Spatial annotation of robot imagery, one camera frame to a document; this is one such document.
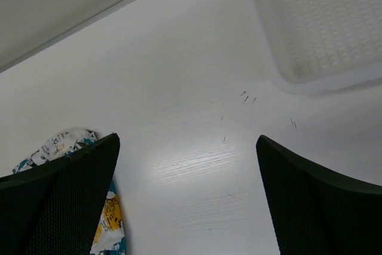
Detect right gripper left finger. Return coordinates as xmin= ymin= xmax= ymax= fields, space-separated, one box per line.
xmin=1 ymin=133 xmax=120 ymax=254

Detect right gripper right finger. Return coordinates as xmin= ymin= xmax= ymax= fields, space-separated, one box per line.
xmin=256 ymin=135 xmax=381 ymax=254

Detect patterned white blue yellow shorts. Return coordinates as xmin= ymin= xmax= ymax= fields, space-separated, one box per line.
xmin=12 ymin=128 xmax=126 ymax=254

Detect white plastic basket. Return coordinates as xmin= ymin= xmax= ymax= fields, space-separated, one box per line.
xmin=244 ymin=0 xmax=381 ymax=95

